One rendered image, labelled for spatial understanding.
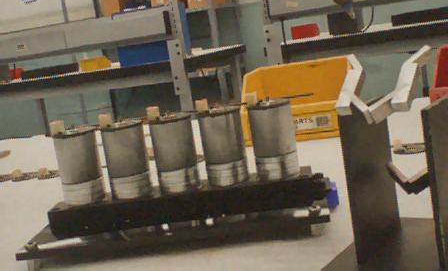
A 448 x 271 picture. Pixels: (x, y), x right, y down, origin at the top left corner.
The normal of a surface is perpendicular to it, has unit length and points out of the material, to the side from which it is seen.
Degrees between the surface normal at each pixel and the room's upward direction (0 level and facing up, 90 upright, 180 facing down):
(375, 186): 90
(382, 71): 90
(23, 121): 90
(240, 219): 0
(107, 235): 0
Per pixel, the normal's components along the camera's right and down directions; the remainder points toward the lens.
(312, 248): -0.15, -0.98
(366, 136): 0.82, -0.05
